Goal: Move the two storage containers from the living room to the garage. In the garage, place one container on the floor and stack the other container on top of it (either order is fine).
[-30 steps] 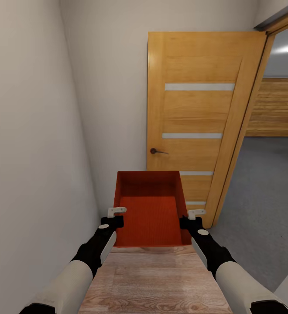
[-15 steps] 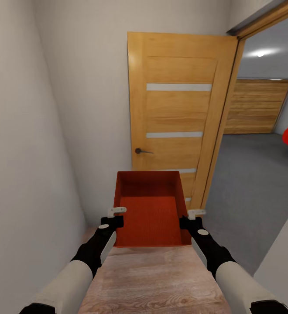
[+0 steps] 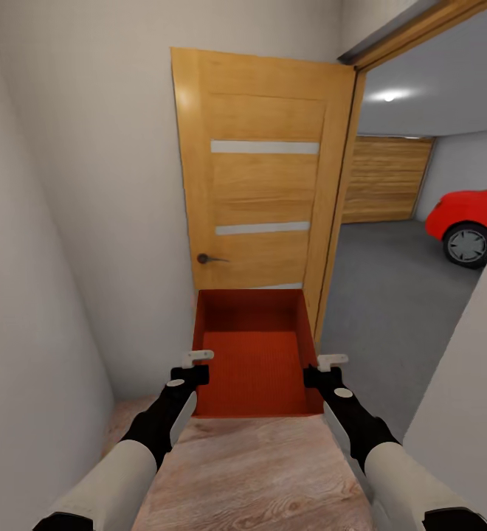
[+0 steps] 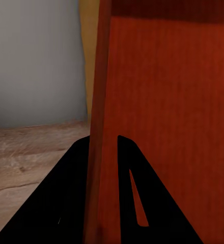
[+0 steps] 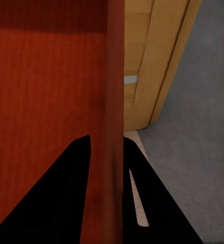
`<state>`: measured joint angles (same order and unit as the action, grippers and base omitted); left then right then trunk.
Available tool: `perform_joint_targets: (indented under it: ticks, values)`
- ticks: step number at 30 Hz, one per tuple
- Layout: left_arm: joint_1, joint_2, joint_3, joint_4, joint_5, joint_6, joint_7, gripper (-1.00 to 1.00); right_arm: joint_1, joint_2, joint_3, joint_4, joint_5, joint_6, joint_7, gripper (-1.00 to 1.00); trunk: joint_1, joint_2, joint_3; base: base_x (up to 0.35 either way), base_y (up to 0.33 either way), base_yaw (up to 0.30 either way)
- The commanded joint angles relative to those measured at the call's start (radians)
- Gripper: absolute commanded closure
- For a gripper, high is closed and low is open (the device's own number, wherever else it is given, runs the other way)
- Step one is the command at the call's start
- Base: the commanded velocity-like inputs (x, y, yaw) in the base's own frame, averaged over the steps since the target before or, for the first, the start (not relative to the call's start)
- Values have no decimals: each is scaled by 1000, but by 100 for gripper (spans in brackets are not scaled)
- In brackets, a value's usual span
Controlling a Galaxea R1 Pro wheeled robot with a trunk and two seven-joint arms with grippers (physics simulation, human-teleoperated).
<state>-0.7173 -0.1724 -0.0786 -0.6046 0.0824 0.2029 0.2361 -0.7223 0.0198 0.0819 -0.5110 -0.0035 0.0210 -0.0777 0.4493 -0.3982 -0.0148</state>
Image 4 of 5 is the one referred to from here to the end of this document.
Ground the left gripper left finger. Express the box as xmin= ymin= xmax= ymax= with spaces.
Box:
xmin=0 ymin=136 xmax=90 ymax=244

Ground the storage box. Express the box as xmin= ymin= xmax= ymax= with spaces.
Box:
xmin=82 ymin=0 xmax=224 ymax=244

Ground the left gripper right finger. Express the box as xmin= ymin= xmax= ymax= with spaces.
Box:
xmin=118 ymin=136 xmax=203 ymax=244

